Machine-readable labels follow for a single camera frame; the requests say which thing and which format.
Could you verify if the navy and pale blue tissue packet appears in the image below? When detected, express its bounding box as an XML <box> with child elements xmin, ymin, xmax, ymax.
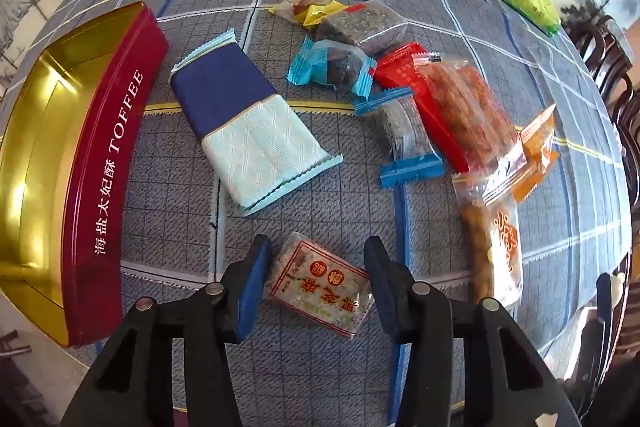
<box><xmin>169</xmin><ymin>31</ymin><xmax>344</xmax><ymax>216</ymax></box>

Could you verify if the red tin box gold inside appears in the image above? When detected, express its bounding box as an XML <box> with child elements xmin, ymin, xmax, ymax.
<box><xmin>0</xmin><ymin>1</ymin><xmax>170</xmax><ymax>349</ymax></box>

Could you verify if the clear packet of twisted dough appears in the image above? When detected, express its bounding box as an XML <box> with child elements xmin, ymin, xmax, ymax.
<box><xmin>451</xmin><ymin>167</ymin><xmax>525</xmax><ymax>310</ymax></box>

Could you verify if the red snack packet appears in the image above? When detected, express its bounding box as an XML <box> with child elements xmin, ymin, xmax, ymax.
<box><xmin>374</xmin><ymin>42</ymin><xmax>471</xmax><ymax>172</ymax></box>

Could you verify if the small white object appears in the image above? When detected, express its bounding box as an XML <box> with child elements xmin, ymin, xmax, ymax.
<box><xmin>607</xmin><ymin>272</ymin><xmax>628</xmax><ymax>305</ymax></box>

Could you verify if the blue plaid tablecloth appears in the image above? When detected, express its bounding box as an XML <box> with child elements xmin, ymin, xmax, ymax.
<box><xmin>0</xmin><ymin>0</ymin><xmax>632</xmax><ymax>427</ymax></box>

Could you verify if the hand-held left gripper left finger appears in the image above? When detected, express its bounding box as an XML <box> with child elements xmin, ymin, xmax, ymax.
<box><xmin>60</xmin><ymin>234</ymin><xmax>273</xmax><ymax>427</ymax></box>

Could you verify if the dark wooden chair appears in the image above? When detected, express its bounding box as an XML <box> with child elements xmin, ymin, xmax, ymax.
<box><xmin>570</xmin><ymin>14</ymin><xmax>636</xmax><ymax>88</ymax></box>
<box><xmin>612</xmin><ymin>82</ymin><xmax>640</xmax><ymax>218</ymax></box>

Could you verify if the orange snack packet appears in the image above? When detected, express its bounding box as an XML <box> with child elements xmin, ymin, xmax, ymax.
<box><xmin>510</xmin><ymin>103</ymin><xmax>561</xmax><ymax>202</ymax></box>

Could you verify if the clear packet of fried sticks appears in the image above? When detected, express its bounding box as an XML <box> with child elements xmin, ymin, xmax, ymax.
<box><xmin>412</xmin><ymin>51</ymin><xmax>531</xmax><ymax>178</ymax></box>

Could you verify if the clear packet with blue ends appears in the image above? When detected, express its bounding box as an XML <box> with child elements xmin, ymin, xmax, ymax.
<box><xmin>353</xmin><ymin>87</ymin><xmax>446</xmax><ymax>190</ymax></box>

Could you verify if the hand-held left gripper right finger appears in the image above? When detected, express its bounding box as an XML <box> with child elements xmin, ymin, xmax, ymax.
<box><xmin>363</xmin><ymin>236</ymin><xmax>583</xmax><ymax>427</ymax></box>

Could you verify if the yellow snack packet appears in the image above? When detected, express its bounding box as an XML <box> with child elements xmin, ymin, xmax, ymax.
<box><xmin>267</xmin><ymin>0</ymin><xmax>346</xmax><ymax>30</ymax></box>

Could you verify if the green tissue pack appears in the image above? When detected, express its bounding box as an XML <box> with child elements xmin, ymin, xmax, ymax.
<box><xmin>490</xmin><ymin>0</ymin><xmax>562</xmax><ymax>38</ymax></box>

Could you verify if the square rice cake packet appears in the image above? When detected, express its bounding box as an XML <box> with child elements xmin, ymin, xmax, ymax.
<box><xmin>265</xmin><ymin>232</ymin><xmax>376</xmax><ymax>339</ymax></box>

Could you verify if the light blue dark snack packet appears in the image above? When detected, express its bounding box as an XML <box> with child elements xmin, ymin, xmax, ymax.
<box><xmin>286</xmin><ymin>34</ymin><xmax>378</xmax><ymax>100</ymax></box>

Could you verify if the clear-wrapped dark seed cake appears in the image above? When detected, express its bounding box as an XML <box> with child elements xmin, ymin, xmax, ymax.
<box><xmin>315</xmin><ymin>0</ymin><xmax>405</xmax><ymax>56</ymax></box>

